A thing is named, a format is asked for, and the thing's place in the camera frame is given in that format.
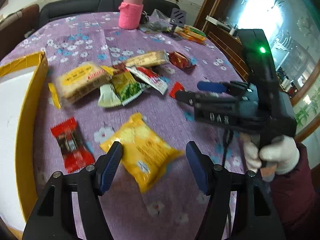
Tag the red black candy packet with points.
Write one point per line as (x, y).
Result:
(74, 152)

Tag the green gold snack packet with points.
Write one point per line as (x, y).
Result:
(127, 87)

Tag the dark red foil packet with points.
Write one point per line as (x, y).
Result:
(180, 61)

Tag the maroon right sleeve forearm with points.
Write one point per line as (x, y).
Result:
(295, 198)

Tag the black leather sofa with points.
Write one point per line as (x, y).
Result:
(67, 8)

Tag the thin yellow stick packet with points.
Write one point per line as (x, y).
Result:
(54, 95)

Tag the beige long biscuit pack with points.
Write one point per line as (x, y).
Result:
(150, 59)

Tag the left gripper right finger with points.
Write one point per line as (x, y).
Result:
(255, 215)

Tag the brown armchair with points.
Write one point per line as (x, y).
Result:
(15, 26)

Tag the white green snack packet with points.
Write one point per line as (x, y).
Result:
(108, 97)

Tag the small red sachet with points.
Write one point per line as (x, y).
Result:
(176, 88)

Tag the pink knit covered thermos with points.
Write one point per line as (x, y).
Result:
(130, 14)

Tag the clear bag dark contents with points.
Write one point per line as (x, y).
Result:
(157, 22)

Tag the orange green biscuit packs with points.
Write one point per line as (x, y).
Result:
(188, 32)

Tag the purple floral tablecloth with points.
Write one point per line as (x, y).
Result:
(174, 207)

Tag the right white gloved hand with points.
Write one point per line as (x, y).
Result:
(282, 153)

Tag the large yellow snack bag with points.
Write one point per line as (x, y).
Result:
(145, 154)

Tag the red white snack packet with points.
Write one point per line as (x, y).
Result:
(149, 77)

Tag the black phone stand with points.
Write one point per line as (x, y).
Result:
(177, 19)

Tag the wooden tv cabinet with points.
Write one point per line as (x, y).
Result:
(292, 30)

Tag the yellow rimmed white box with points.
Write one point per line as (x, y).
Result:
(22, 81)

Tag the yellow label cake pack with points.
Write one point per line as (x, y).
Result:
(73, 85)

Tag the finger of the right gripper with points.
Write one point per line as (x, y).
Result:
(231, 88)
(192, 98)

